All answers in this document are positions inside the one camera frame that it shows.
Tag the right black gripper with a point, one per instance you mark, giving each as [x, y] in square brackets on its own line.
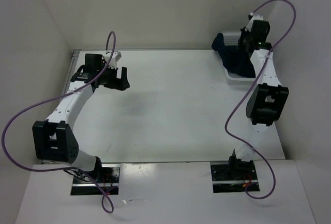
[240, 44]

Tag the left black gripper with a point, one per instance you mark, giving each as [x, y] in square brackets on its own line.
[119, 84]

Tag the navy blue shorts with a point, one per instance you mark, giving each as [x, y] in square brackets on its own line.
[234, 60]

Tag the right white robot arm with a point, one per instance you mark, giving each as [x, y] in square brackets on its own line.
[267, 100]

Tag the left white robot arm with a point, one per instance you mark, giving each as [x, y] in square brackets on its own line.
[54, 139]

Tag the white plastic basket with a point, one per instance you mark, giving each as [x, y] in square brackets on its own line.
[231, 39]

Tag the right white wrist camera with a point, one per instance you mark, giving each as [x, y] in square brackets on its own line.
[253, 17]

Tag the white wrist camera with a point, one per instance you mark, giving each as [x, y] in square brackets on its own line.
[253, 17]
[112, 60]

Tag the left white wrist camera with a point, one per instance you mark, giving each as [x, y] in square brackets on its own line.
[112, 60]

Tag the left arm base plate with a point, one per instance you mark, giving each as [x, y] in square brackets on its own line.
[109, 181]

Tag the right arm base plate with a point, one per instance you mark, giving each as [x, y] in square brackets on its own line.
[225, 181]

